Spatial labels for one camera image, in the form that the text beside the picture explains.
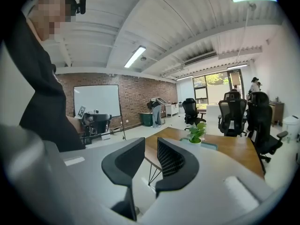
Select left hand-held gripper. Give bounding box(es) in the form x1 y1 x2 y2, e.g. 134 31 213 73
75 105 113 137

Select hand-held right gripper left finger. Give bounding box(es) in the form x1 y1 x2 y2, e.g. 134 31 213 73
58 137 146 222

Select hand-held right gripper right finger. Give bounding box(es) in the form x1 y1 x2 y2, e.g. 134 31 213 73
142 137 274 224

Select small green potted plant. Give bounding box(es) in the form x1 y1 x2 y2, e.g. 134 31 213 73
185 121 207 146

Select grey-green tray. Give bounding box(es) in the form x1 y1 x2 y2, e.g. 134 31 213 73
179 137 218 151

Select person's left forearm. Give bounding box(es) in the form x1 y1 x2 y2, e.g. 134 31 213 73
66 115 85 134

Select whiteboard on rolling stand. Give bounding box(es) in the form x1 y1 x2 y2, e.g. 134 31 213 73
73 84 127 142

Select person's black t-shirt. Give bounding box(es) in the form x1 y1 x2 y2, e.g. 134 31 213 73
2 8 86 153

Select dark green bin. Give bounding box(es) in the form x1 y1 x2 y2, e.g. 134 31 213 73
140 112 154 127

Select wooden table with metal legs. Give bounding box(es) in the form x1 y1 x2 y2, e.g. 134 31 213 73
144 127 265 186

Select black mesh office chair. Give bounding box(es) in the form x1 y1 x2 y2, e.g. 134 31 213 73
217 91 249 137
247 91 289 175
182 98 207 131

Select white cabinet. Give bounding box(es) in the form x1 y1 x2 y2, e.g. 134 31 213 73
165 103 180 117

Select large glass window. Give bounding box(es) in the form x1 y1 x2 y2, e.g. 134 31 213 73
192 70 243 105

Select person's head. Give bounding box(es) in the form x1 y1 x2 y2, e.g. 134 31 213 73
27 0 78 42

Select ceiling air conditioner vent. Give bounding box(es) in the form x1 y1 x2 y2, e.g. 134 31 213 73
183 51 218 67

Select brown wooden cabinet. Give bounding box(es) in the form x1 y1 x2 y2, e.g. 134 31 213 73
268 101 285 128

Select white plastic bin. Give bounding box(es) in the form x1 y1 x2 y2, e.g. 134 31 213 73
282 115 300 140

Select black head-mounted camera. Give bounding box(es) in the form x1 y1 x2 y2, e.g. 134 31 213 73
75 0 87 15

